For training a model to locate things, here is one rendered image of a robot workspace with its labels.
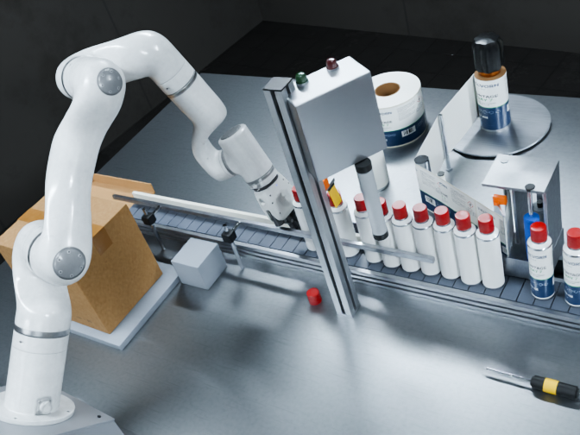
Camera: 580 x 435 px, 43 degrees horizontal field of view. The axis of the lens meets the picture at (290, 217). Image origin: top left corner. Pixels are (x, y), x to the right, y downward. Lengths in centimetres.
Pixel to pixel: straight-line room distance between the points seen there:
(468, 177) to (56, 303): 114
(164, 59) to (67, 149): 30
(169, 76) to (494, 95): 94
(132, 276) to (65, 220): 50
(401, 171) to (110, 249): 85
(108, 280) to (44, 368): 39
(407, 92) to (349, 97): 78
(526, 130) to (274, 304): 88
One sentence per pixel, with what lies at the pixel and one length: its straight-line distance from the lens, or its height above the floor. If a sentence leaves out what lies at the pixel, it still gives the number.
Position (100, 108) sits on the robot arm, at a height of 151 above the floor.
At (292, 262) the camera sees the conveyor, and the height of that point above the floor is 85.
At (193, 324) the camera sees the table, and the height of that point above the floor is 83.
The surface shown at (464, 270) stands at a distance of 179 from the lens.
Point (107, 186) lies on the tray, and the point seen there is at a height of 83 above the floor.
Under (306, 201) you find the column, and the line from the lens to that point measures 164.
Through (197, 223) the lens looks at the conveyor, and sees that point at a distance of 226.
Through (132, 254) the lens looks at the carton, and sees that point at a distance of 208.
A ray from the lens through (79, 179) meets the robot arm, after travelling 167.
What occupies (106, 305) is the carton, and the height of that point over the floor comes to 93.
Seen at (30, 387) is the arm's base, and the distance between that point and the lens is 176.
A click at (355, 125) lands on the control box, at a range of 153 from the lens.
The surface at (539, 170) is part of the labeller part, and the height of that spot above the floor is 114.
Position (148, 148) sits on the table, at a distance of 282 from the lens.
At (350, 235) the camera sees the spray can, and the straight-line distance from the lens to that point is 191.
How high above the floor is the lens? 220
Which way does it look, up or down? 38 degrees down
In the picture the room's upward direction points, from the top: 19 degrees counter-clockwise
